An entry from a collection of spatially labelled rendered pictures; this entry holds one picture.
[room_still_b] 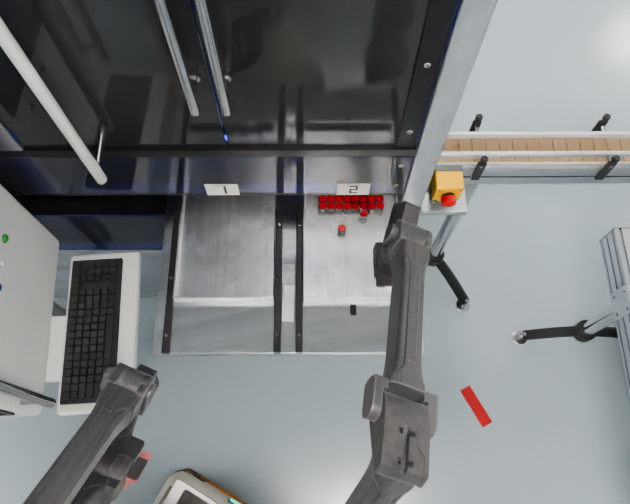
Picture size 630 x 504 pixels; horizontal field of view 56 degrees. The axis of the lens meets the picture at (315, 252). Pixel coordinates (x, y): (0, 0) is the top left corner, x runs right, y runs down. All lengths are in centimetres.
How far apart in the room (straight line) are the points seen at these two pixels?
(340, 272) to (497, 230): 126
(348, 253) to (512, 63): 185
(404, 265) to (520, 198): 179
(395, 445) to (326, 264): 81
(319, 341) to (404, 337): 59
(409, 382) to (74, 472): 50
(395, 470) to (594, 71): 274
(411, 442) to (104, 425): 47
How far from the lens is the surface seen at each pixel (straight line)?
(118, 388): 106
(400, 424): 91
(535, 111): 311
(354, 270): 161
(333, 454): 240
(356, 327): 157
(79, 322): 174
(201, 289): 162
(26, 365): 165
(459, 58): 117
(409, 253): 111
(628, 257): 224
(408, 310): 103
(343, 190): 156
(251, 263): 163
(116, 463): 119
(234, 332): 157
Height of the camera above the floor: 239
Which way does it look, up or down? 68 degrees down
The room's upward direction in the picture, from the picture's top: straight up
